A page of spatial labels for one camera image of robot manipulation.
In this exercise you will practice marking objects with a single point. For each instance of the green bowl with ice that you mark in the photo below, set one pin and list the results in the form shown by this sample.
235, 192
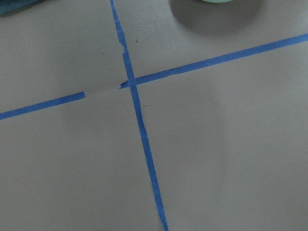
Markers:
217, 1

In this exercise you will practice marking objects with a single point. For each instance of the grey folded cloth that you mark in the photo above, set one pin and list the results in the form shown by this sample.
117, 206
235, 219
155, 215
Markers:
7, 6

